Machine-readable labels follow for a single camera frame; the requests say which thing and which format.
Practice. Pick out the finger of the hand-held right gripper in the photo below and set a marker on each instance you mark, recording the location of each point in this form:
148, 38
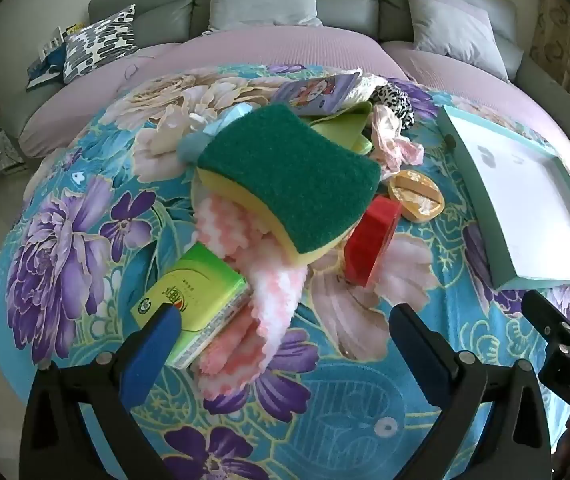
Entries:
545, 315

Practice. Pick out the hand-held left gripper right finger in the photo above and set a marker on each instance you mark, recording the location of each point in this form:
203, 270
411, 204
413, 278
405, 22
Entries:
412, 347

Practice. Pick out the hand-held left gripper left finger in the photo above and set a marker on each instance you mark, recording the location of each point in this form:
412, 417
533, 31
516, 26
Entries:
152, 355

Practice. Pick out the green tissue pack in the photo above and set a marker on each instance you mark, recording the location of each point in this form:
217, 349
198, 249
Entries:
200, 285

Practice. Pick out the red sponge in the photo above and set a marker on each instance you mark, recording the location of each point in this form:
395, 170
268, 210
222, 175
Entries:
372, 240

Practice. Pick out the teal tray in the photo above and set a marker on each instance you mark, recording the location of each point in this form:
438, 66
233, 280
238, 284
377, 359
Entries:
530, 185

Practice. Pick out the pink fluffy cloth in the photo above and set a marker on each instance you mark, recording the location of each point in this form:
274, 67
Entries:
275, 280

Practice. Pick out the green and yellow sponge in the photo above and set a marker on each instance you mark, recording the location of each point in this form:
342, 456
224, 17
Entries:
290, 170

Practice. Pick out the light green cloth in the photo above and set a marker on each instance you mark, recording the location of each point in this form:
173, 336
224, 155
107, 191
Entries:
340, 122

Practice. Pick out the leopard print cloth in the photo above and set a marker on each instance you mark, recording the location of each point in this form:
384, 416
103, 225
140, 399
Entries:
395, 100

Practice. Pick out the floral blanket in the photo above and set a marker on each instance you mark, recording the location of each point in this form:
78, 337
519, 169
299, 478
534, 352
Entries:
90, 240

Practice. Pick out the pink crumpled cloth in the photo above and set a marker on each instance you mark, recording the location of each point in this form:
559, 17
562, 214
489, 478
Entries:
395, 145

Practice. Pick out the light blue cloth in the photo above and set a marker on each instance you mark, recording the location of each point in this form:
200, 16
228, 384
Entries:
200, 142

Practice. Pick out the white plastic bag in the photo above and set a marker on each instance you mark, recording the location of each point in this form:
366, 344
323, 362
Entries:
5, 152

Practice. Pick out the white lace cloth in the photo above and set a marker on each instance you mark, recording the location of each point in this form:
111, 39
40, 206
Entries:
370, 85

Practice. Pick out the purple cartoon packet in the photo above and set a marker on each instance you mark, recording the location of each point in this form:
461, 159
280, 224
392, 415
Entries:
315, 95

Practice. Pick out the stack of books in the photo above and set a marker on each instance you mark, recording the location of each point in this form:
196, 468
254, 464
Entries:
47, 67

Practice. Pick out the black and white patterned pillow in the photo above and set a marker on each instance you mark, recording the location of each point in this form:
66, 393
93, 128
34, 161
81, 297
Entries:
100, 45

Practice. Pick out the purple sofa seat cover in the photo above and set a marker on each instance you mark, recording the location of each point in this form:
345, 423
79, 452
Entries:
265, 50

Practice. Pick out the grey sofa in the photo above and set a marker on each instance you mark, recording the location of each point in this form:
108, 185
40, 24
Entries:
165, 15

